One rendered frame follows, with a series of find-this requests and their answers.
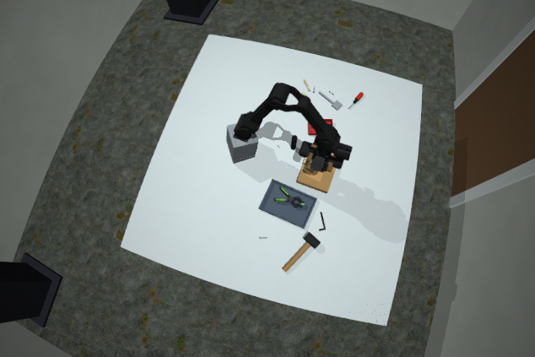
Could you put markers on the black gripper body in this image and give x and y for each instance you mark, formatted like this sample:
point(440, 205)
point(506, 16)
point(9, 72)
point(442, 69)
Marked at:
point(306, 147)

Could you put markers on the black spring clamp with green grips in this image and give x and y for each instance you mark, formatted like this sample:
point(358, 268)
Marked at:
point(290, 199)

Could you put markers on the red-handled screwdriver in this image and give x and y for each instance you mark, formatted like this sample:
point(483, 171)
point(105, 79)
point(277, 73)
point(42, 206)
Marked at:
point(359, 96)

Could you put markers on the wooden-handled mallet with black head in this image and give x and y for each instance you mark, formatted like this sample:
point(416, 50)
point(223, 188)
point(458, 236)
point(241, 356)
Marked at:
point(311, 240)

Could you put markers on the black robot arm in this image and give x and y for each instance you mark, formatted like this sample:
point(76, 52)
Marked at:
point(327, 138)

